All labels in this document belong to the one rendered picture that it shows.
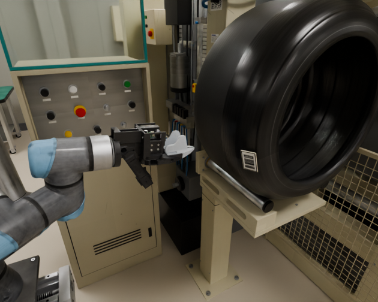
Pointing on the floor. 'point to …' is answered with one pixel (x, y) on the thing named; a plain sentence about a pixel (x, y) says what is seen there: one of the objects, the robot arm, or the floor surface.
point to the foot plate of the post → (209, 292)
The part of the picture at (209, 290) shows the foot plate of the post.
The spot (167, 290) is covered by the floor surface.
